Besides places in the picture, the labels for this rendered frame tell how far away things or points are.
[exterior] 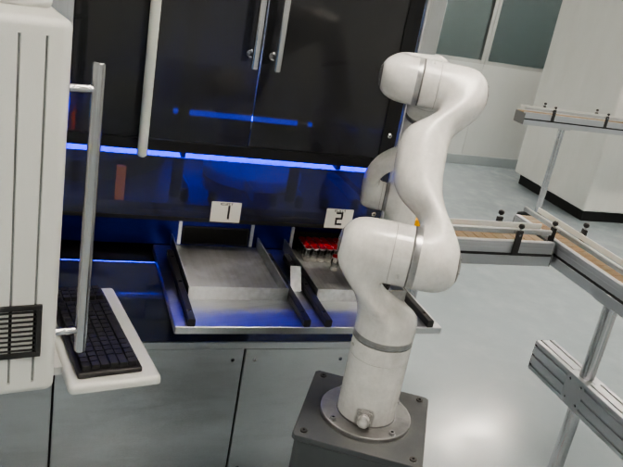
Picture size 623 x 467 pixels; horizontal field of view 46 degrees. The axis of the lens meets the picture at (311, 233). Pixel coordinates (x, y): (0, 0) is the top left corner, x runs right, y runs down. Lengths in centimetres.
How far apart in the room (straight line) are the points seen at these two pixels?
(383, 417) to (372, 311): 24
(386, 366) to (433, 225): 29
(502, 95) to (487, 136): 44
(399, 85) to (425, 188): 25
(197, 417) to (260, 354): 28
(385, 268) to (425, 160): 23
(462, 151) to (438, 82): 623
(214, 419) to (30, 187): 121
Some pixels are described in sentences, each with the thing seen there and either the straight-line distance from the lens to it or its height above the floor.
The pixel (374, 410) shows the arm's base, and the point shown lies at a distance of 151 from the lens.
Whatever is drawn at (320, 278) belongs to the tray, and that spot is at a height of 88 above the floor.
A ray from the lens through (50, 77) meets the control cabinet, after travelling 139.
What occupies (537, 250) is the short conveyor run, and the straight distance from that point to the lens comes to 270.
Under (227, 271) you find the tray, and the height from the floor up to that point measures 88.
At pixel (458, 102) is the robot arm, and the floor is 150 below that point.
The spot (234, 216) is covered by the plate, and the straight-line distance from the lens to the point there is 208.
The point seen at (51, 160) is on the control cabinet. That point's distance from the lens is 143.
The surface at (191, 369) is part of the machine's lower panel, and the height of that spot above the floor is 51.
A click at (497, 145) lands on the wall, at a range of 797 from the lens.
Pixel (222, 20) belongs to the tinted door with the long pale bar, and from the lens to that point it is 195.
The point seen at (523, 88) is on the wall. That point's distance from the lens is 794.
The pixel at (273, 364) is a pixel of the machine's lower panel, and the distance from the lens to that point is 235.
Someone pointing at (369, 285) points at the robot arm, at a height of 117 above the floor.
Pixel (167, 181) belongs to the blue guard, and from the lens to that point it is 202.
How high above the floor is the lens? 172
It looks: 20 degrees down
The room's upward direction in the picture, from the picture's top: 10 degrees clockwise
